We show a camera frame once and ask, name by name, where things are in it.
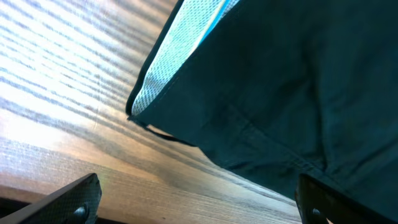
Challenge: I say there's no black t-shirt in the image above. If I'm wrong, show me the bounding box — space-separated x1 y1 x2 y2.
126 0 397 222

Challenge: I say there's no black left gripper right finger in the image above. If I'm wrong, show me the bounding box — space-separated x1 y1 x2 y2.
295 174 397 224

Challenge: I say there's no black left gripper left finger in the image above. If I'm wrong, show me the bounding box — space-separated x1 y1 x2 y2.
1 173 102 224

